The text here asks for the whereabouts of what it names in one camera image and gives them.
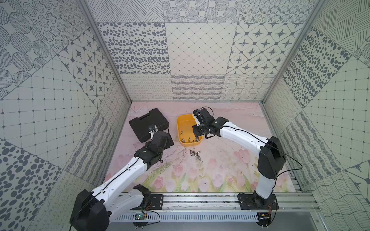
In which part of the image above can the yellow plastic storage box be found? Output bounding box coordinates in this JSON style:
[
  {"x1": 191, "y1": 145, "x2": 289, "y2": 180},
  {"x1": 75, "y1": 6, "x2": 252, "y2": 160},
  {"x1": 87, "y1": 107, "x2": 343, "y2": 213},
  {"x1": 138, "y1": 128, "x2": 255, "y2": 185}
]
[{"x1": 176, "y1": 114, "x2": 202, "y2": 147}]

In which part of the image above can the pile of silver bits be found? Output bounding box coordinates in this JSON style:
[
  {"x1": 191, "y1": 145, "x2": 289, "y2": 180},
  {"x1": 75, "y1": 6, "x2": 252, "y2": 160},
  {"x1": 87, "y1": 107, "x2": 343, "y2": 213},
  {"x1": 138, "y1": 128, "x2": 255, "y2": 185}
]
[{"x1": 190, "y1": 149, "x2": 201, "y2": 161}]

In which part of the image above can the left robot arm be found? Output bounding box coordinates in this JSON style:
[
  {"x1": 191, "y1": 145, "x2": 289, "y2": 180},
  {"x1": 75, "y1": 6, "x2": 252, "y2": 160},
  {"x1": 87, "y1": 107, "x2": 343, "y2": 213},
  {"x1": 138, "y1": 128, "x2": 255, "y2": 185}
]
[{"x1": 69, "y1": 131, "x2": 174, "y2": 231}]

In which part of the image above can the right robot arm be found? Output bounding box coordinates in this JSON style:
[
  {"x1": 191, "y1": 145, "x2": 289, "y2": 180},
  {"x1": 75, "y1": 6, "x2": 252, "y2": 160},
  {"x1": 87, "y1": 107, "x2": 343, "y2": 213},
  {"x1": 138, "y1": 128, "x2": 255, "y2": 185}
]
[{"x1": 192, "y1": 107, "x2": 286, "y2": 205}]

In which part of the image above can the black plastic tool case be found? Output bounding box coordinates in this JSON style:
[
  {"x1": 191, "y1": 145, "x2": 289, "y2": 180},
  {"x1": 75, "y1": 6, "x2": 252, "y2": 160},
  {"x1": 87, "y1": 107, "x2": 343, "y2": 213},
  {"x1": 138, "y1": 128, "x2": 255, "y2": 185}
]
[{"x1": 129, "y1": 108, "x2": 169, "y2": 142}]

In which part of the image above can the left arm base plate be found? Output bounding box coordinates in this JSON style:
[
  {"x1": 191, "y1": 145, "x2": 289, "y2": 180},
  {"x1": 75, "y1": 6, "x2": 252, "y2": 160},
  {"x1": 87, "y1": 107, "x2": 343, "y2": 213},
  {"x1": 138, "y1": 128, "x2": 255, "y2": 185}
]
[{"x1": 131, "y1": 194, "x2": 164, "y2": 210}]

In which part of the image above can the aluminium rail frame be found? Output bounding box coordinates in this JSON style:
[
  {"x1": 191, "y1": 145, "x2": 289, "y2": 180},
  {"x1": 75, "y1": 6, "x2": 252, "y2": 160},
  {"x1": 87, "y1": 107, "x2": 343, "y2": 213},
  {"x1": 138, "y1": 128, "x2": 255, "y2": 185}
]
[{"x1": 115, "y1": 192, "x2": 320, "y2": 213}]

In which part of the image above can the white slotted cable duct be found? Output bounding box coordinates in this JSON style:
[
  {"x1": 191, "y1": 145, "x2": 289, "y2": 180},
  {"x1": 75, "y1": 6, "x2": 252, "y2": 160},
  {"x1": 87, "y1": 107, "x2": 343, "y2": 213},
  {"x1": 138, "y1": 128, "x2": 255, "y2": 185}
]
[{"x1": 114, "y1": 212, "x2": 258, "y2": 222}]

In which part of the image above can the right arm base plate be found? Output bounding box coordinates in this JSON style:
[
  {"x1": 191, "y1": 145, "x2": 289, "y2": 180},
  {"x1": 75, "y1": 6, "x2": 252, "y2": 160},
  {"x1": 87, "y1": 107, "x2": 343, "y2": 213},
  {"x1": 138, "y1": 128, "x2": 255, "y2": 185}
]
[{"x1": 237, "y1": 193, "x2": 279, "y2": 210}]

